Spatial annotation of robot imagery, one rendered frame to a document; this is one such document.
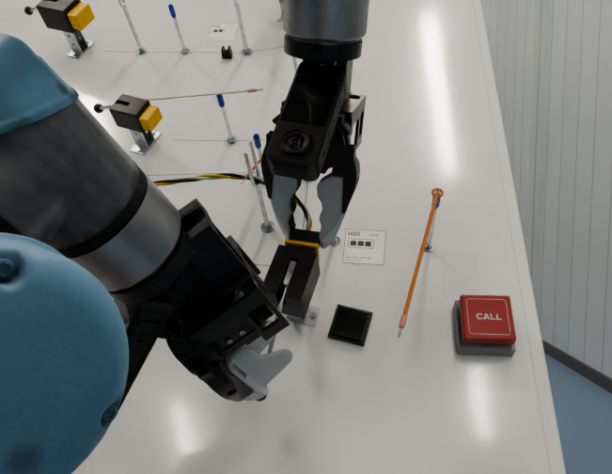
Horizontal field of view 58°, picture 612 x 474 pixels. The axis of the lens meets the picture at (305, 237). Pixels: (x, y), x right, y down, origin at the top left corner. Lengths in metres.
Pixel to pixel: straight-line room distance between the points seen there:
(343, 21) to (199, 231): 0.22
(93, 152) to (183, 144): 0.49
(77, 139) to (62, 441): 0.19
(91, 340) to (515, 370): 0.50
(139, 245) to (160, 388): 0.29
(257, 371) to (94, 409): 0.32
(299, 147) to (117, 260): 0.18
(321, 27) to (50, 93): 0.25
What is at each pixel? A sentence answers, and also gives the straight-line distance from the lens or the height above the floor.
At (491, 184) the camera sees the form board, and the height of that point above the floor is 1.24.
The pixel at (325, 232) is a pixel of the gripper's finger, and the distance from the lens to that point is 0.57.
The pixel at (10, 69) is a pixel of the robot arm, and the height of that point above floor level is 1.29.
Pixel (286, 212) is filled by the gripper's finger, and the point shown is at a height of 1.21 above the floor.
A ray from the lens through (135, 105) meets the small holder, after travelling 0.78.
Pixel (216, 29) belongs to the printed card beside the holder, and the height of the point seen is 1.50.
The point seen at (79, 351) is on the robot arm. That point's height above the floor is 1.19.
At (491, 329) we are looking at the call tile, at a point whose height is 1.10.
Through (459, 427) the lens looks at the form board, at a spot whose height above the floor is 1.01.
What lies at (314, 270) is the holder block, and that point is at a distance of 0.55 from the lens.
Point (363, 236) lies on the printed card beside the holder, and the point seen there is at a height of 1.18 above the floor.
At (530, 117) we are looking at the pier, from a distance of 4.58.
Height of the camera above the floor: 1.24
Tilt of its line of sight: 5 degrees down
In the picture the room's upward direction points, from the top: straight up
